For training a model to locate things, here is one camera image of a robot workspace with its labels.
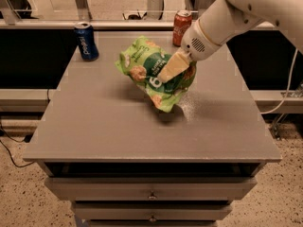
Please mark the grey drawer cabinet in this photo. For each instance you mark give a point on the grey drawer cabinet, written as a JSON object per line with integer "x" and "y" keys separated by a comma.
{"x": 100, "y": 125}

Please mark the top drawer with knob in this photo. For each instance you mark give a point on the top drawer with knob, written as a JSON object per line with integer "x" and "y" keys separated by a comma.
{"x": 98, "y": 189}

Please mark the metal railing frame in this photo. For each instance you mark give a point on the metal railing frame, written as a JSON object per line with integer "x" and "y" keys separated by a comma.
{"x": 101, "y": 14}

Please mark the blue pepsi can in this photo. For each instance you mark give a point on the blue pepsi can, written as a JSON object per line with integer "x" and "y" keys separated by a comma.
{"x": 85, "y": 37}

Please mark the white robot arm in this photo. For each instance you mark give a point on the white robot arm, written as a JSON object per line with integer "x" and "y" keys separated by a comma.
{"x": 225, "y": 19}

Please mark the green rice chip bag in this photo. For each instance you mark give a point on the green rice chip bag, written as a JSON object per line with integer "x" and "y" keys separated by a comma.
{"x": 142, "y": 61}

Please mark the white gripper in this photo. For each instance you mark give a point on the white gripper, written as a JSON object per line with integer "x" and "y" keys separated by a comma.
{"x": 198, "y": 43}

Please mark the orange soda can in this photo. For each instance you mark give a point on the orange soda can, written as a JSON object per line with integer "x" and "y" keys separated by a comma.
{"x": 182, "y": 21}

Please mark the drawer with knob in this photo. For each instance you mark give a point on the drawer with knob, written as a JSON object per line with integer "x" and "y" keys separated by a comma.
{"x": 98, "y": 189}
{"x": 151, "y": 211}

